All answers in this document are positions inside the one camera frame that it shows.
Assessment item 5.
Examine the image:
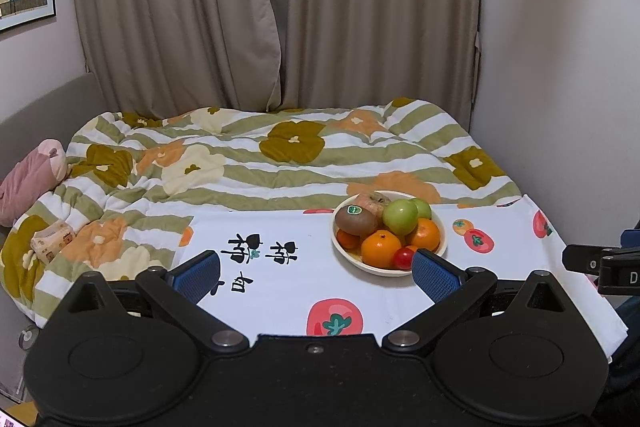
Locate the cherry tomato front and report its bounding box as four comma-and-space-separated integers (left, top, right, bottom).
394, 247, 416, 271

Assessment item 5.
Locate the large orange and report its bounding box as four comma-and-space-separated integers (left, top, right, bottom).
360, 230, 402, 269
406, 218, 442, 253

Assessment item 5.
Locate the green apple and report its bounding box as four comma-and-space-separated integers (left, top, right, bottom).
411, 197, 432, 219
383, 199, 419, 236

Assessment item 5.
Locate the red wrinkled apple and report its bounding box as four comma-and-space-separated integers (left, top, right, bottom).
352, 191, 390, 222

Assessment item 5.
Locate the brown kiwi with sticker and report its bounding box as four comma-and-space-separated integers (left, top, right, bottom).
334, 204, 378, 237

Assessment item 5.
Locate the cream duck pattern plate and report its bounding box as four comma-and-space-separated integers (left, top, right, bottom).
332, 191, 448, 277

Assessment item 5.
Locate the white persimmon print tablecloth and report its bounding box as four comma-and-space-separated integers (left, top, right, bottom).
171, 197, 627, 355

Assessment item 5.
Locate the floral striped quilt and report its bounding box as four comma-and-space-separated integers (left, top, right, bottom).
1, 98, 520, 325

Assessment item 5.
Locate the patterned tissue pack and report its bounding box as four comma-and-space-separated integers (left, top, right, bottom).
30, 220, 75, 265

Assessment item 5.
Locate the pink plush pillow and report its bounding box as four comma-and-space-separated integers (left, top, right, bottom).
1, 139, 68, 228

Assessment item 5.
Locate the grey bed headboard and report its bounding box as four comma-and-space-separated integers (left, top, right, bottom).
1, 72, 120, 178

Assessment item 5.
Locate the phone screen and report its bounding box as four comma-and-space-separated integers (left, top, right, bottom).
0, 411, 24, 427

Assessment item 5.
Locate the beige curtain left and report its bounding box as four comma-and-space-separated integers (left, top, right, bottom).
75, 0, 281, 117

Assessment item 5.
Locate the beige curtain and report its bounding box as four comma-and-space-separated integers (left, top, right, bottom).
270, 0, 480, 126
75, 0, 281, 117

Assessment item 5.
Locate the beige curtain right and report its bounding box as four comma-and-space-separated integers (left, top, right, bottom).
270, 0, 480, 126

